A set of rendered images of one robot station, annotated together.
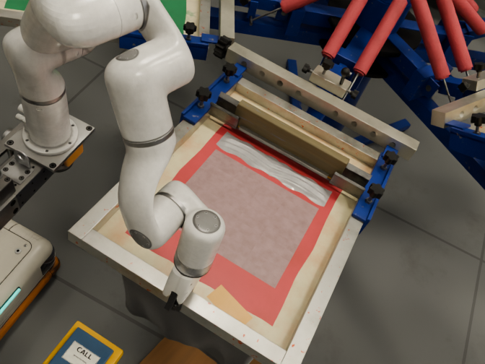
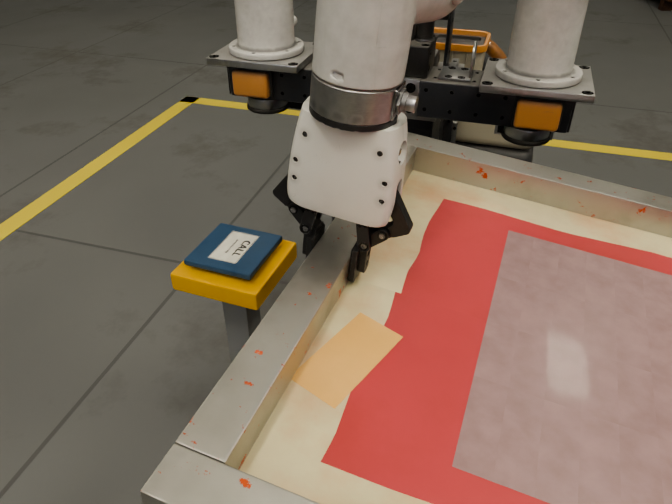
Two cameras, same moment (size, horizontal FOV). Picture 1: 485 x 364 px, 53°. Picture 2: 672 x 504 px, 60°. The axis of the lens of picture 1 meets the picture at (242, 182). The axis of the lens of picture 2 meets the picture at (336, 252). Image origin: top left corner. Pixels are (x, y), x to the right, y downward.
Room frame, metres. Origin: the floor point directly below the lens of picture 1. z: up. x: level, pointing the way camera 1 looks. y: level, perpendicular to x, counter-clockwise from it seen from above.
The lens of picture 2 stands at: (0.47, -0.42, 1.42)
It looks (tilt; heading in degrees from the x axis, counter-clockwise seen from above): 35 degrees down; 97
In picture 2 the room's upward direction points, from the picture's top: straight up
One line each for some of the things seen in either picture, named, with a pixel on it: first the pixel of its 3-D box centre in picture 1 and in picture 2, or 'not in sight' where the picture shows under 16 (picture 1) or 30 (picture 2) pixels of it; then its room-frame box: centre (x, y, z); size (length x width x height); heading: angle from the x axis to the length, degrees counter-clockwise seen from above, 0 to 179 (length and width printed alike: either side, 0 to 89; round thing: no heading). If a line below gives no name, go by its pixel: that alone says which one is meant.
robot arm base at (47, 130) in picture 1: (41, 110); (548, 18); (0.66, 0.49, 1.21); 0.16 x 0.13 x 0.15; 80
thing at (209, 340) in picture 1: (184, 319); not in sight; (0.49, 0.02, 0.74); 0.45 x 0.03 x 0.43; 77
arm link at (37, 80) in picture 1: (41, 59); not in sight; (0.67, 0.47, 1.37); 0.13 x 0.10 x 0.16; 151
